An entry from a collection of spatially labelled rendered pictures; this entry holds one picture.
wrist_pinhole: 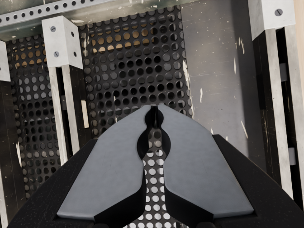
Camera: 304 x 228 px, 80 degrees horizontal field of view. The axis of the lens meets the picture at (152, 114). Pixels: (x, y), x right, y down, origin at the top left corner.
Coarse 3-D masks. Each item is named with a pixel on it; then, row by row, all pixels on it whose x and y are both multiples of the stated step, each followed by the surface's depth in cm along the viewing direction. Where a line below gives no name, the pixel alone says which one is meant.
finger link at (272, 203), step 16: (224, 144) 8; (240, 160) 7; (240, 176) 7; (256, 176) 7; (256, 192) 6; (272, 192) 6; (256, 208) 6; (272, 208) 6; (288, 208) 6; (224, 224) 5; (240, 224) 5; (256, 224) 5; (272, 224) 5; (288, 224) 5
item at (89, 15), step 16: (0, 0) 52; (16, 0) 51; (32, 0) 50; (48, 0) 50; (128, 0) 46; (144, 0) 46; (160, 0) 46; (176, 0) 47; (192, 0) 48; (48, 16) 50; (64, 16) 49; (80, 16) 49; (96, 16) 50; (112, 16) 51; (0, 32) 52; (16, 32) 53; (32, 32) 54
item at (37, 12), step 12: (60, 0) 48; (72, 0) 48; (84, 0) 47; (96, 0) 47; (108, 0) 46; (12, 12) 51; (24, 12) 50; (36, 12) 50; (48, 12) 49; (60, 12) 49; (0, 24) 51
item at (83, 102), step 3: (81, 102) 51; (84, 102) 53; (84, 105) 53; (84, 108) 53; (84, 111) 52; (84, 114) 52; (84, 117) 52; (87, 117) 54; (84, 120) 52; (87, 120) 54; (84, 123) 52; (87, 123) 53; (87, 126) 53
